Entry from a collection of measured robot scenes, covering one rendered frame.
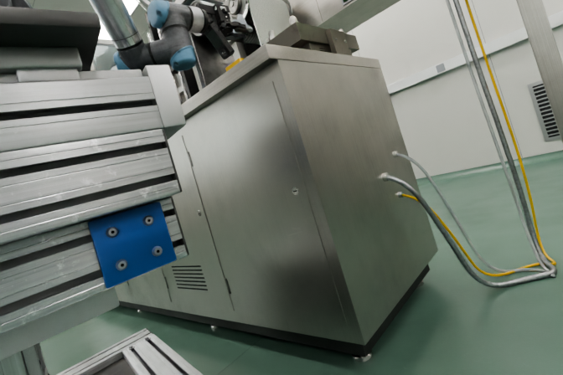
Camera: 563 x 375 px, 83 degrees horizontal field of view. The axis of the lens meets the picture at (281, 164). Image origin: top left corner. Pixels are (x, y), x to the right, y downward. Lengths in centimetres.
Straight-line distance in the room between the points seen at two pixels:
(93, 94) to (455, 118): 344
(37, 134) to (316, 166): 60
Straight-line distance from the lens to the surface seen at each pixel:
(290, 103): 83
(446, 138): 370
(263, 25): 133
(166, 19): 103
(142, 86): 47
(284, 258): 97
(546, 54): 140
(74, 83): 46
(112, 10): 99
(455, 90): 365
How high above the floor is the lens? 58
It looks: 1 degrees up
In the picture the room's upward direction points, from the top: 17 degrees counter-clockwise
